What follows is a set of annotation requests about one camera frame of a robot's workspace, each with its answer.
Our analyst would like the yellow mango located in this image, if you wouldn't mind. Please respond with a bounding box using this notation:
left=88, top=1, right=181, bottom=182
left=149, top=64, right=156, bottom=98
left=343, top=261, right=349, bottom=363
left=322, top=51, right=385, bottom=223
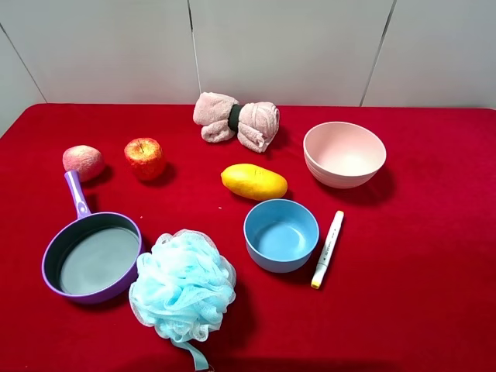
left=221, top=164, right=288, bottom=202

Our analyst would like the blue plastic bowl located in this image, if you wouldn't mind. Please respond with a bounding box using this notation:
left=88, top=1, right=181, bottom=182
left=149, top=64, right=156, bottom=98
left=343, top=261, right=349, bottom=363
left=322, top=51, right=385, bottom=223
left=243, top=198, right=319, bottom=274

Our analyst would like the rolled pink towel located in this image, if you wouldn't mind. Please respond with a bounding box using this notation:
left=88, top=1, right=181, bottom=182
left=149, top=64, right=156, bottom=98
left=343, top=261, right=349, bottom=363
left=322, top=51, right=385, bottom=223
left=193, top=92, right=280, bottom=153

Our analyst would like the pink plastic bowl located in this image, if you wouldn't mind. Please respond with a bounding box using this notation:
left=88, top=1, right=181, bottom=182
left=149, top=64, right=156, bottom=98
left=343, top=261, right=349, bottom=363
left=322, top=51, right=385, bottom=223
left=303, top=122, right=387, bottom=189

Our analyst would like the red yellow apple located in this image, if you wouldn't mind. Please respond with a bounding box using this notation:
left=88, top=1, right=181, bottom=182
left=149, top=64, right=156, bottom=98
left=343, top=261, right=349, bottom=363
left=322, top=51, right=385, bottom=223
left=124, top=137, right=167, bottom=181

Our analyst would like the white yellow marker pen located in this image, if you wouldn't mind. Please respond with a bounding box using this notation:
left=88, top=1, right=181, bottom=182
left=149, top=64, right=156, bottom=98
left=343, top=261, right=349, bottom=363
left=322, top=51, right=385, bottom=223
left=311, top=211, right=344, bottom=289

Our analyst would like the light blue bath pouf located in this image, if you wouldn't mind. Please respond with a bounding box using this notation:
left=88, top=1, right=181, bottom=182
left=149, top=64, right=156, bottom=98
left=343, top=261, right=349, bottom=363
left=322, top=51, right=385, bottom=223
left=129, top=229, right=236, bottom=371

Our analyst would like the red velvet tablecloth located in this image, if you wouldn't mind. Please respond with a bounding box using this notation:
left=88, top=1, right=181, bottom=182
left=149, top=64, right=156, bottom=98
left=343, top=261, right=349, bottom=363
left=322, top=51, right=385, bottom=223
left=1, top=104, right=495, bottom=371

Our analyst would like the pink peach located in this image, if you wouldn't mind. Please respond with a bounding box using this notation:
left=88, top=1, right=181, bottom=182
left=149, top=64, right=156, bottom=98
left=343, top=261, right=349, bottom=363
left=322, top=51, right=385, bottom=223
left=62, top=145, right=105, bottom=182

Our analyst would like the purple toy frying pan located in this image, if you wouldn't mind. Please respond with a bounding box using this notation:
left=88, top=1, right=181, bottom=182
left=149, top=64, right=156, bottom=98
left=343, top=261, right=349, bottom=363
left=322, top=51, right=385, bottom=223
left=41, top=170, right=144, bottom=305

